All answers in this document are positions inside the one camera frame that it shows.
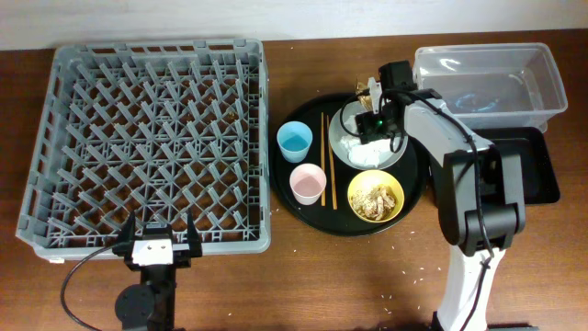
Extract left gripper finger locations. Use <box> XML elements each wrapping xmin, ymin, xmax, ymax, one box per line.
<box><xmin>118</xmin><ymin>211</ymin><xmax>136</xmax><ymax>247</ymax></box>
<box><xmin>187</xmin><ymin>211</ymin><xmax>201</xmax><ymax>248</ymax></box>

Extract white napkin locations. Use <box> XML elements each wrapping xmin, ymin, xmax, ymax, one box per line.
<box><xmin>339</xmin><ymin>134</ymin><xmax>398</xmax><ymax>169</ymax></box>

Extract grey round plate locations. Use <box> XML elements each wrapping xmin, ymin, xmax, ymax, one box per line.
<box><xmin>329</xmin><ymin>110</ymin><xmax>408</xmax><ymax>170</ymax></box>

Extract brown food wrapper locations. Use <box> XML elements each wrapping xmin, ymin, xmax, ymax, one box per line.
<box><xmin>356</xmin><ymin>81</ymin><xmax>373</xmax><ymax>97</ymax></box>

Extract yellow bowl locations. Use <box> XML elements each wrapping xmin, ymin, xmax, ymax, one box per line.
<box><xmin>347</xmin><ymin>170</ymin><xmax>405</xmax><ymax>223</ymax></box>

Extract blue plastic cup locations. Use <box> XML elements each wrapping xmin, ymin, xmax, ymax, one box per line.
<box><xmin>277</xmin><ymin>121</ymin><xmax>313</xmax><ymax>164</ymax></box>

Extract food scraps with rice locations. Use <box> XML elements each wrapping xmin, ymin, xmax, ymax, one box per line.
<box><xmin>351</xmin><ymin>185</ymin><xmax>396</xmax><ymax>222</ymax></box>

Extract pink plastic cup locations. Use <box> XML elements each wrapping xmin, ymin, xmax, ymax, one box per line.
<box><xmin>289</xmin><ymin>163</ymin><xmax>326</xmax><ymax>205</ymax></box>

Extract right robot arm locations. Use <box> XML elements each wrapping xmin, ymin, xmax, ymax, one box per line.
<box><xmin>357</xmin><ymin>87</ymin><xmax>526</xmax><ymax>330</ymax></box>

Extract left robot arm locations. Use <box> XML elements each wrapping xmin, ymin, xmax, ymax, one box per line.
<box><xmin>112</xmin><ymin>212</ymin><xmax>202</xmax><ymax>330</ymax></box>

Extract grey dishwasher rack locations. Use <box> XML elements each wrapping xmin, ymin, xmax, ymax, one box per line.
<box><xmin>16</xmin><ymin>39</ymin><xmax>271</xmax><ymax>263</ymax></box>

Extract left wooden chopstick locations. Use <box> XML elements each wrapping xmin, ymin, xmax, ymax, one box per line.
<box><xmin>321</xmin><ymin>113</ymin><xmax>326</xmax><ymax>207</ymax></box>

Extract wooden chopstick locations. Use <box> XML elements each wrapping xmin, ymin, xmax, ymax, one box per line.
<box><xmin>321</xmin><ymin>113</ymin><xmax>326</xmax><ymax>207</ymax></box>
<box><xmin>326</xmin><ymin>115</ymin><xmax>338</xmax><ymax>211</ymax></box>

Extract right wooden chopstick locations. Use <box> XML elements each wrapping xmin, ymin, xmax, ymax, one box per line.
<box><xmin>326</xmin><ymin>115</ymin><xmax>338</xmax><ymax>211</ymax></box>

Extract round black tray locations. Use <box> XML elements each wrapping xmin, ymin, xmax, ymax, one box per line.
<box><xmin>269</xmin><ymin>93</ymin><xmax>429</xmax><ymax>236</ymax></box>

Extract clear plastic bin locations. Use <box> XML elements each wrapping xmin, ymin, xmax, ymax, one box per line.
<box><xmin>413</xmin><ymin>43</ymin><xmax>569</xmax><ymax>132</ymax></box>

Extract black rectangular tray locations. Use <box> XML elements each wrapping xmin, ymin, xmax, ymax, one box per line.
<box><xmin>475</xmin><ymin>127</ymin><xmax>560</xmax><ymax>213</ymax></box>

